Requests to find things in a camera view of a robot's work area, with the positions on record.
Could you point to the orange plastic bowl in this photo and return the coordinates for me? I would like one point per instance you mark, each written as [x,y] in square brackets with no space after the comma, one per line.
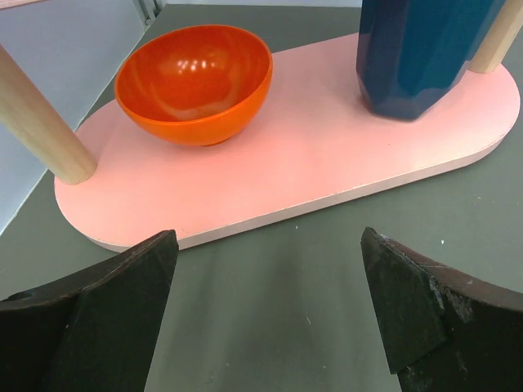
[196,86]

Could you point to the pink three-tier wooden shelf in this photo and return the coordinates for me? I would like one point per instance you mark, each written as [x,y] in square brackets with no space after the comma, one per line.
[312,145]

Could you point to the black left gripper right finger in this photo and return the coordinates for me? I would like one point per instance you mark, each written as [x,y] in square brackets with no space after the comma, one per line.
[442,329]

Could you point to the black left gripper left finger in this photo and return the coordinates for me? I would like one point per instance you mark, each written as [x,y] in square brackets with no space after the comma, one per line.
[93,330]

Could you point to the dark blue faceted cup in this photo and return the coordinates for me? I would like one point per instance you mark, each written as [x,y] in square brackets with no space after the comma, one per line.
[411,53]

